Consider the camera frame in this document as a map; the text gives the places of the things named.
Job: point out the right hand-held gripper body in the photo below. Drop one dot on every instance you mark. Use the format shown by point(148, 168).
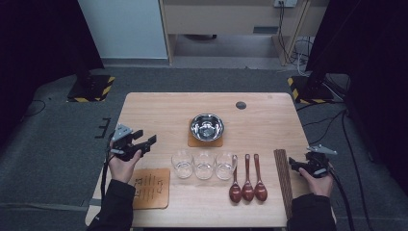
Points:
point(317, 163)

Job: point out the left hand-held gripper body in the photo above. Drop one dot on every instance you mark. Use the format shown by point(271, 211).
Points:
point(125, 147)

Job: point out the bundle of wooden chopsticks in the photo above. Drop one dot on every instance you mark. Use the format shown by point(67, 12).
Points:
point(284, 179)

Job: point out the reddish brown wooden spoon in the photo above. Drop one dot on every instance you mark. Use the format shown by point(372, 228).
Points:
point(235, 192)
point(248, 192)
point(260, 191)

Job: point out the stainless steel bowl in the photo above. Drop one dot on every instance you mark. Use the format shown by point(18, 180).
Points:
point(207, 127)

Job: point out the person's left hand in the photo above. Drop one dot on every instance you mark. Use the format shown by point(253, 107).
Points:
point(123, 171)

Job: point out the person's right hand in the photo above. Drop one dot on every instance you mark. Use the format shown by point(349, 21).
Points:
point(320, 187)

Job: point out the black striped stand base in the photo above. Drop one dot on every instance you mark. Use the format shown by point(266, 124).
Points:
point(309, 91)
point(93, 89)

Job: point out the white cabinet panel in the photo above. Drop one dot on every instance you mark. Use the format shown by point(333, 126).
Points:
point(125, 29)

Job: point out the black curtain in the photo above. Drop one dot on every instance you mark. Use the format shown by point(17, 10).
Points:
point(372, 64)
point(38, 48)

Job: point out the light wooden desk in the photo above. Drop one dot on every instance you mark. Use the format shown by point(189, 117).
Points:
point(224, 17)

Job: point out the white power strip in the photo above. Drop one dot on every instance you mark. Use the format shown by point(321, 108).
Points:
point(287, 2)

